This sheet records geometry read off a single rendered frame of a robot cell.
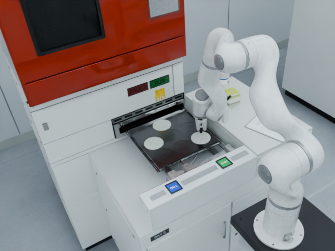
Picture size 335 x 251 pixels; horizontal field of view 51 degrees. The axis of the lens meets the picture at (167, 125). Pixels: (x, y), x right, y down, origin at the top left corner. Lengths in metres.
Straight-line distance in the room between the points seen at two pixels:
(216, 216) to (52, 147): 0.87
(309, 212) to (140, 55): 1.02
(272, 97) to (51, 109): 1.02
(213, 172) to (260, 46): 0.60
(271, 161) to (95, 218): 1.40
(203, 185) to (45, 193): 1.74
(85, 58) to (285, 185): 0.98
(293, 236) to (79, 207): 1.23
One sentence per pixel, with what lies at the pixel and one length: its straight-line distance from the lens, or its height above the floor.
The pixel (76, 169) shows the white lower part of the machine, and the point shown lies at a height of 0.75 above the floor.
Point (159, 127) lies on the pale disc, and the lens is 1.88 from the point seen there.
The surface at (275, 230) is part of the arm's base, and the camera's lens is 1.41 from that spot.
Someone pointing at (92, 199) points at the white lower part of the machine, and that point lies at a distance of 2.16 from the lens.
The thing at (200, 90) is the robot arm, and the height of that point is 1.22.
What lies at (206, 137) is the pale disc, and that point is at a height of 0.90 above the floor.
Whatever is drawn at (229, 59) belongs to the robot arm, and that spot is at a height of 1.53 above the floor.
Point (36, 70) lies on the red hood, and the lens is 1.57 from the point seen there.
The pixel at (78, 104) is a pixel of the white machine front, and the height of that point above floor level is 1.13.
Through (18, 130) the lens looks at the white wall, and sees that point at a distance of 3.51.
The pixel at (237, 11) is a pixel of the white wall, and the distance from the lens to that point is 4.09.
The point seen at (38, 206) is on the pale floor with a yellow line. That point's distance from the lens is 2.92.
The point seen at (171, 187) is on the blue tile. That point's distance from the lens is 1.47.
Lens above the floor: 2.05
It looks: 38 degrees down
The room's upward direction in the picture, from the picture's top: 5 degrees counter-clockwise
